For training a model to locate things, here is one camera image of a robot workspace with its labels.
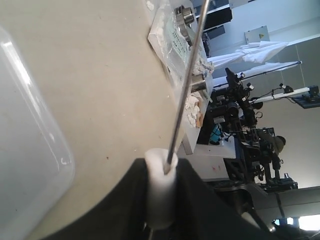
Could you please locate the white backdrop cloth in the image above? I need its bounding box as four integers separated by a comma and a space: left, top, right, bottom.
207, 41, 302, 79

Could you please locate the background robot rig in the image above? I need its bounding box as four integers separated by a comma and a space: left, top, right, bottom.
204, 67, 320, 193

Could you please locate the white plastic tray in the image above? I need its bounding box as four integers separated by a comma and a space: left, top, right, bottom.
0, 29, 75, 240

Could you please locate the cluttered side table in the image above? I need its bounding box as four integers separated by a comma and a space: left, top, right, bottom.
144, 0, 238, 161

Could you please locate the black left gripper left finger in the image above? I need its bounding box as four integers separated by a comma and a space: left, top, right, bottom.
45, 158, 150, 240

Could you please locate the thin metal skewer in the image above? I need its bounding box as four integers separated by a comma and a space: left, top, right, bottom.
163, 0, 210, 175

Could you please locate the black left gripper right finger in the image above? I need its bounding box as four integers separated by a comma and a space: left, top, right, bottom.
174, 158, 276, 240

